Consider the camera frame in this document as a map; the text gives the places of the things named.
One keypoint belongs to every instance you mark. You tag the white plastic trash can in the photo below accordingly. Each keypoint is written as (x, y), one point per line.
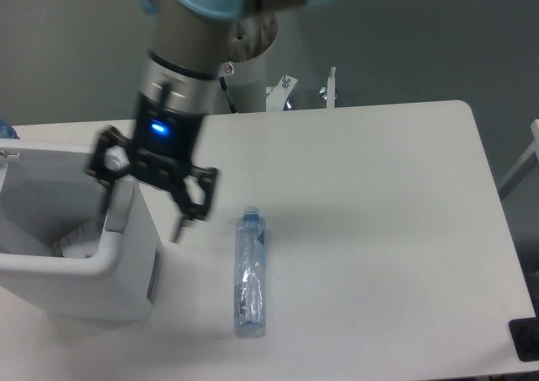
(45, 194)

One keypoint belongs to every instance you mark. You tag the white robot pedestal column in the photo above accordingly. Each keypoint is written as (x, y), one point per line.
(241, 87)

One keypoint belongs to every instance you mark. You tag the black clamp at table edge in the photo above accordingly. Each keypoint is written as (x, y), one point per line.
(524, 333)

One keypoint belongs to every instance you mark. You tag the white bracket right of pedestal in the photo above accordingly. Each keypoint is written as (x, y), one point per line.
(278, 96)

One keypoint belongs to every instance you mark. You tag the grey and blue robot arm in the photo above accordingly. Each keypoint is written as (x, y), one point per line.
(191, 41)

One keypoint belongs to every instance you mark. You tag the white frame at right edge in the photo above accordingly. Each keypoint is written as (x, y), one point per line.
(524, 164)

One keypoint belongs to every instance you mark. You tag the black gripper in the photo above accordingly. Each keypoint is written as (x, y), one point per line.
(159, 154)

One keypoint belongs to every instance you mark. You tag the crushed clear plastic bottle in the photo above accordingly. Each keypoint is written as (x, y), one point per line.
(249, 292)

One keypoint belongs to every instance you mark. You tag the white bracket with wing bolt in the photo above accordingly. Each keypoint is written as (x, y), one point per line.
(329, 92)

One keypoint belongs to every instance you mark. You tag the blue object at left edge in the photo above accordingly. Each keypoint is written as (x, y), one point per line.
(7, 131)

